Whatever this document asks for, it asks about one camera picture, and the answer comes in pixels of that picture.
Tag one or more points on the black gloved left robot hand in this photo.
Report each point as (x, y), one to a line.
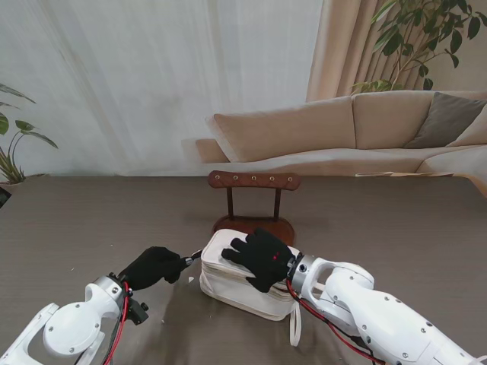
(152, 266)

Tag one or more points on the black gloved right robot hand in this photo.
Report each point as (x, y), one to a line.
(266, 258)

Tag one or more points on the white leather handbag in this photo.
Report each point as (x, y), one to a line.
(228, 289)

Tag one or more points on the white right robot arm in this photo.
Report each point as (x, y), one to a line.
(380, 304)

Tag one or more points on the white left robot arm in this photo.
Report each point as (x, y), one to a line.
(68, 331)

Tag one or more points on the brown wooden jewelry stand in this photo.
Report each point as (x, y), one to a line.
(253, 180)

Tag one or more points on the beige plant pot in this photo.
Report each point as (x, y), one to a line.
(11, 187)

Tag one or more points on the dark flat device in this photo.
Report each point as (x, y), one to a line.
(3, 197)

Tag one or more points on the broad-leaf green houseplant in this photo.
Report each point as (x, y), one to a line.
(26, 127)

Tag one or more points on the white sheer curtain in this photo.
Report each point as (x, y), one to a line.
(152, 76)

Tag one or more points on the grey sofa cushion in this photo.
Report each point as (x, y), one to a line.
(445, 121)

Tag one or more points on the beige drape curtain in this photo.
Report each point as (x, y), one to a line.
(342, 45)

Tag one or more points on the beige sofa cushion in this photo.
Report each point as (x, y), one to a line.
(475, 133)

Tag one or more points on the tall dark green leafy plant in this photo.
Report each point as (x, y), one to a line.
(395, 38)

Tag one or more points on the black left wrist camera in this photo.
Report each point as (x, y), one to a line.
(137, 311)

